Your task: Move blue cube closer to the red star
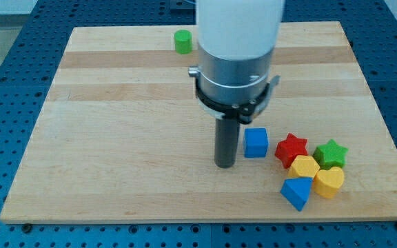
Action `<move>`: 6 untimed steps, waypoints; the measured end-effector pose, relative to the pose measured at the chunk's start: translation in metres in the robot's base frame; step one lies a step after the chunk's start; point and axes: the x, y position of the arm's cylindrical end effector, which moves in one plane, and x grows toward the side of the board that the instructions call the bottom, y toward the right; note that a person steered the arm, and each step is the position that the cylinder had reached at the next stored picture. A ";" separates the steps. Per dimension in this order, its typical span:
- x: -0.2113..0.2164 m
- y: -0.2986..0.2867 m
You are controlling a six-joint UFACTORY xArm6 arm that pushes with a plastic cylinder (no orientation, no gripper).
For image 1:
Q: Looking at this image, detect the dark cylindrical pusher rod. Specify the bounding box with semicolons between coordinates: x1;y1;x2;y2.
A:
214;119;240;168

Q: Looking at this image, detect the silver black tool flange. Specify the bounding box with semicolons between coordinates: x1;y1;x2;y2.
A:
188;47;280;125

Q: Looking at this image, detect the blue cube block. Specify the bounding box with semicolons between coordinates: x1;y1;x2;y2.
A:
243;127;269;158

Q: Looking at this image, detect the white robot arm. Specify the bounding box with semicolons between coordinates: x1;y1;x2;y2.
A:
188;0;285;168

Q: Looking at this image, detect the red star block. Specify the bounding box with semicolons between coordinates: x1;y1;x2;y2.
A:
274;133;308;169

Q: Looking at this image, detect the green star block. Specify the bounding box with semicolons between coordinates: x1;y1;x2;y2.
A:
313;139;349;170

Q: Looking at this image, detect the green cylinder block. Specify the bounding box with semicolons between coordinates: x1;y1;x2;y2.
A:
174;30;192;54

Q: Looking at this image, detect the yellow hexagon block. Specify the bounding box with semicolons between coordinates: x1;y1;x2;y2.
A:
287;155;320;178

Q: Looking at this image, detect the blue triangle block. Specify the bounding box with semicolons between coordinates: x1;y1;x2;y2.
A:
281;177;313;211

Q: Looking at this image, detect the wooden board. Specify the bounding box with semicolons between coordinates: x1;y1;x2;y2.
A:
0;22;397;224

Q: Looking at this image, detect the yellow heart block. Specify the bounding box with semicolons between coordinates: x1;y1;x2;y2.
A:
312;167;345;199

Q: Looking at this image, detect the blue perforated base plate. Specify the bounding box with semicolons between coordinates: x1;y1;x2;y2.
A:
0;0;397;247

